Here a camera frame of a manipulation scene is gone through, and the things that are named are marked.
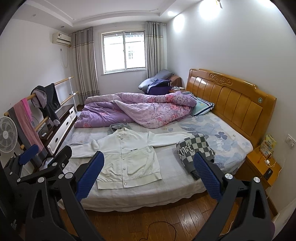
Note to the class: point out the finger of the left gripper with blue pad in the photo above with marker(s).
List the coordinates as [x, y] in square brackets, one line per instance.
[27, 155]

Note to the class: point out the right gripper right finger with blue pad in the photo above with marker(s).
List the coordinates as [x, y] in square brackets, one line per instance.
[252, 221]

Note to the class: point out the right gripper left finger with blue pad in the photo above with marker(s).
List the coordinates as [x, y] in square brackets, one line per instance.
[71, 188]

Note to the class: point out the grey white checkered cardigan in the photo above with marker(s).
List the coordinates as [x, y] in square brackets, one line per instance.
[187, 149]

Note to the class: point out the wooden clothes rack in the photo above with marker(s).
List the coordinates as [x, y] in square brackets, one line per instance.
[72, 94]

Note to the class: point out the white electric fan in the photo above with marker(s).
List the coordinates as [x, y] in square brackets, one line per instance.
[8, 134]

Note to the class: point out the white tv cabinet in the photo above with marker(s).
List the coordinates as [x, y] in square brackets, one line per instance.
[52, 136]

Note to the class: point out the floral bed sheet mattress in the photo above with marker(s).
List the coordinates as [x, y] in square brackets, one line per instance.
[230, 149]

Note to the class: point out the white jacket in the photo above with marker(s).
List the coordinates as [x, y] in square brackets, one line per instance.
[129, 157]

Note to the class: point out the pink towel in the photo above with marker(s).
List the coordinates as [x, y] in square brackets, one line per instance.
[26, 133]

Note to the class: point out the wooden nightstand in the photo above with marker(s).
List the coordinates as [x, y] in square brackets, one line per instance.
[255, 166]

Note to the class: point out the grey green garment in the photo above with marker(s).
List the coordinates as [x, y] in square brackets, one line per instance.
[117, 126]

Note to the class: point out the smartphone on nightstand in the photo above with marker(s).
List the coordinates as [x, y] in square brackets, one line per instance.
[268, 174]

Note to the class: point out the black grey hoodie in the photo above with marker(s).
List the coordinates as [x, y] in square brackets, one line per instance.
[46, 100]

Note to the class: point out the yellow package on nightstand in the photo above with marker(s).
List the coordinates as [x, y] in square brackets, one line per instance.
[267, 146]

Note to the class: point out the blue striped pillow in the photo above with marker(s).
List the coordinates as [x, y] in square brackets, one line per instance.
[202, 106]

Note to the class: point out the wooden headboard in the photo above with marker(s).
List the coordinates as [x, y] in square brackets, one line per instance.
[242, 105]

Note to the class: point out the purple floral quilt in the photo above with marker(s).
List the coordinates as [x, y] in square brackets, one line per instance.
[150, 111]

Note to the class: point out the left grey curtain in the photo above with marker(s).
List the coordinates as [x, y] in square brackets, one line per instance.
[84, 64]

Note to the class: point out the grey curtain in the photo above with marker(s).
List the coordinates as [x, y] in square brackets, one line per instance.
[154, 40]
[84, 64]

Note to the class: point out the pile of blue bedding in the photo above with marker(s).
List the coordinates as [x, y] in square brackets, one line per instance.
[160, 84]

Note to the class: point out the window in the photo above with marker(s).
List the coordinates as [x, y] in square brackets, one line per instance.
[123, 51]

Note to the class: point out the right grey curtain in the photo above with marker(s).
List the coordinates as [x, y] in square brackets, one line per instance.
[154, 40]

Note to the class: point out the wall socket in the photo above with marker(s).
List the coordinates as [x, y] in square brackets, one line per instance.
[290, 141]

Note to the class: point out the wall air conditioner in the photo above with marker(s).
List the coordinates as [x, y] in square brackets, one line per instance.
[61, 39]

